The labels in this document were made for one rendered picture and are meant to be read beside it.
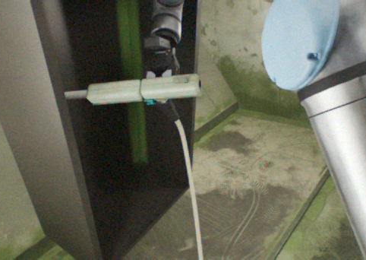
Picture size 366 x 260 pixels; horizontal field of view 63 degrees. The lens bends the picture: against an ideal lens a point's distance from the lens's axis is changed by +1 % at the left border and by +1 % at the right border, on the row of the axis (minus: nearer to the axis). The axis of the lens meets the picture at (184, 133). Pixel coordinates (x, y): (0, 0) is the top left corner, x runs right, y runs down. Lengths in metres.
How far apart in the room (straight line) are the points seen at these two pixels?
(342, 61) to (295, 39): 0.05
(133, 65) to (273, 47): 1.05
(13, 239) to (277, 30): 1.84
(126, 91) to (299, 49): 0.52
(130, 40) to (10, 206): 1.20
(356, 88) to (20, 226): 1.88
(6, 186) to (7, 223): 0.21
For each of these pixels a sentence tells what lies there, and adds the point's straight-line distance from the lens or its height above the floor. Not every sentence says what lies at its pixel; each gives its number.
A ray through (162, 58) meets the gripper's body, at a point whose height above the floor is 1.21.
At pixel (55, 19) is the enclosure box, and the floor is 1.33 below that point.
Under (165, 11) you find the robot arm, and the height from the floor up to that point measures 1.32.
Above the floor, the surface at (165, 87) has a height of 1.17.
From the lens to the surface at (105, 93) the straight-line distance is 0.81.
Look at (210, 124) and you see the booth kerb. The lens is 2.82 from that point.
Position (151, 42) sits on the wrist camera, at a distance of 0.79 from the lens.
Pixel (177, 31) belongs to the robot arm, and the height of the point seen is 1.26.
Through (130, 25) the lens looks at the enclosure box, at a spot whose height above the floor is 1.25.
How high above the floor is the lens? 1.41
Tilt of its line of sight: 28 degrees down
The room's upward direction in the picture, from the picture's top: 9 degrees counter-clockwise
